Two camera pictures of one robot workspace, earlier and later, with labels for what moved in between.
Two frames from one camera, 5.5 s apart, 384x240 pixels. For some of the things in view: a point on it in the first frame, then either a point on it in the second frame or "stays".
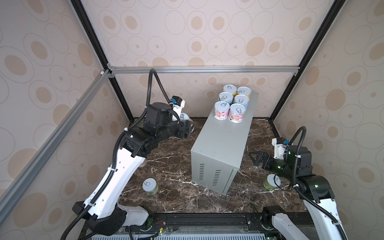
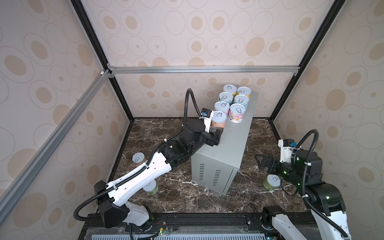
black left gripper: x=185 y=128 -> x=211 y=140
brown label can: x=184 y=116 -> x=218 y=119
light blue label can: x=226 y=96 stays
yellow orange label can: x=244 y=90 stays
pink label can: x=221 y=110 stays
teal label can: x=241 y=99 stays
